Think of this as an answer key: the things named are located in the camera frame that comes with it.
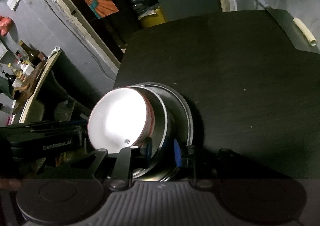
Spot red plastic bags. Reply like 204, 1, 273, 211
0, 15, 12, 37

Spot steel plate with blue label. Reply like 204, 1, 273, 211
135, 82, 194, 182

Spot person left hand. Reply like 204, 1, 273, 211
0, 179, 21, 191

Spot cleaver with cream handle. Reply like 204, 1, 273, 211
255, 0, 319, 54

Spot yellow bucket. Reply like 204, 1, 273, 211
139, 8, 167, 28

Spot white ceramic bowl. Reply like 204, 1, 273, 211
87, 87, 155, 154

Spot black wall cable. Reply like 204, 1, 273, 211
28, 0, 118, 80

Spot dark glass bottle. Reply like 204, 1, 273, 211
19, 40, 47, 66

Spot deep steel bowl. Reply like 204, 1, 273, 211
130, 85, 171, 179

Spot wooden side shelf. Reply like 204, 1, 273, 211
8, 46, 62, 125

